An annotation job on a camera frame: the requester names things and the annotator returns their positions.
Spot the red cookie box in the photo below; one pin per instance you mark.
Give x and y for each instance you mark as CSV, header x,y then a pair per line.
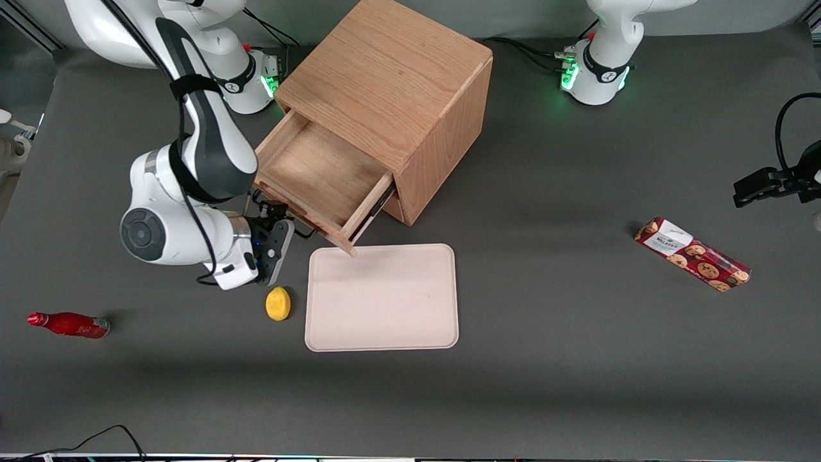
x,y
693,253

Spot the beige plastic tray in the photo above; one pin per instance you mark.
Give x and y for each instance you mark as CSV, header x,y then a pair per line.
x,y
382,297

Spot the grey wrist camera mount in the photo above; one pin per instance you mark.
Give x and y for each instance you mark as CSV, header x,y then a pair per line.
x,y
279,247

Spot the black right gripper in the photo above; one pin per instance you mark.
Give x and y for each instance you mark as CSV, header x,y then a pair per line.
x,y
261,223

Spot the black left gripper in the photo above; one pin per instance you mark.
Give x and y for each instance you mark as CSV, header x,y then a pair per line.
x,y
790,178

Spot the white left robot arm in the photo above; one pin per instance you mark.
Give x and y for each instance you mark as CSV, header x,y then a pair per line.
x,y
600,70

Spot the yellow lemon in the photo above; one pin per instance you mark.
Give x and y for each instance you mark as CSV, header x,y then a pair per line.
x,y
278,304

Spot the aluminium frame profile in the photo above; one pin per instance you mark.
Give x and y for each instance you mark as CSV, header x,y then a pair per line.
x,y
29,22

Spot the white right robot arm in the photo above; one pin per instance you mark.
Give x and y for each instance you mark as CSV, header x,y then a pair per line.
x,y
211,154

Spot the wooden drawer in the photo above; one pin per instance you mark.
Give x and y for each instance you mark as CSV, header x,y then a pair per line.
x,y
321,173

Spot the wooden drawer cabinet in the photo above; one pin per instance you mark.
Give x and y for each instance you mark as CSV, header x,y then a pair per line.
x,y
385,70

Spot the red bottle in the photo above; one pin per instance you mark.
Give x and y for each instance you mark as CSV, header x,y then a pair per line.
x,y
70,325

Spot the white stand object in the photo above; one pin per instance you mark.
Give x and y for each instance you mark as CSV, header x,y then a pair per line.
x,y
14,144

